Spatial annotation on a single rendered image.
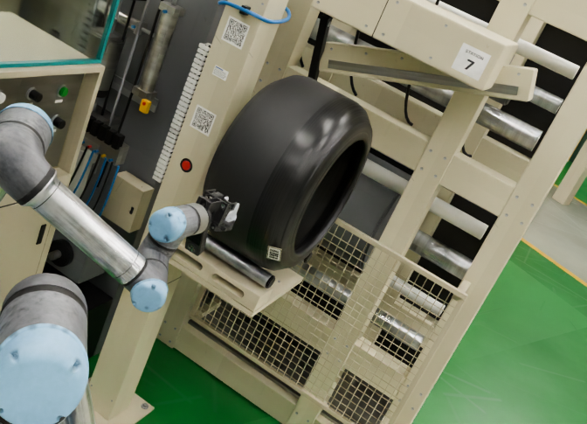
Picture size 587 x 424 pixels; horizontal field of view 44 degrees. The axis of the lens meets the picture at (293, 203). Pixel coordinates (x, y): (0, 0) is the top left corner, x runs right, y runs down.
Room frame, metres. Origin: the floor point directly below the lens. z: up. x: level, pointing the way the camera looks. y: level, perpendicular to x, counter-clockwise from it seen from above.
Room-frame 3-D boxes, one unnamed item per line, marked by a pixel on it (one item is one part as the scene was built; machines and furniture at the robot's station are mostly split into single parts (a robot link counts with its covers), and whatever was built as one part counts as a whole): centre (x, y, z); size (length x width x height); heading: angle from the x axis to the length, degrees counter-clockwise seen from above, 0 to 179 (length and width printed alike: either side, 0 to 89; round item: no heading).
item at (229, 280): (2.01, 0.13, 0.84); 0.36 x 0.09 x 0.06; 72
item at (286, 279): (2.14, 0.09, 0.80); 0.37 x 0.36 x 0.02; 162
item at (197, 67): (2.20, 0.43, 1.19); 0.05 x 0.04 x 0.48; 162
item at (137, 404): (2.20, 0.34, 0.01); 0.27 x 0.27 x 0.02; 72
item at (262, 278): (2.01, 0.13, 0.90); 0.35 x 0.05 x 0.05; 72
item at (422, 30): (2.39, -0.12, 1.71); 0.61 x 0.25 x 0.15; 72
